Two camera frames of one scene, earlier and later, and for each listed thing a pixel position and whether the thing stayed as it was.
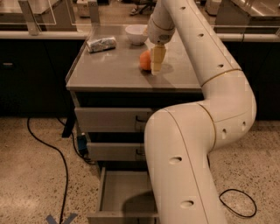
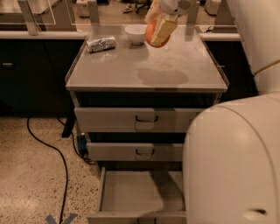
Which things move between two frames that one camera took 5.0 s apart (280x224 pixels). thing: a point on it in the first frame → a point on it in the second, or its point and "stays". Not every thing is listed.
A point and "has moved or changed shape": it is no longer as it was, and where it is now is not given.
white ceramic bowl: (136, 33) stays
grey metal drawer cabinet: (115, 94) stays
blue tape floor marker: (52, 220) stays
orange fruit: (145, 60) has moved or changed shape
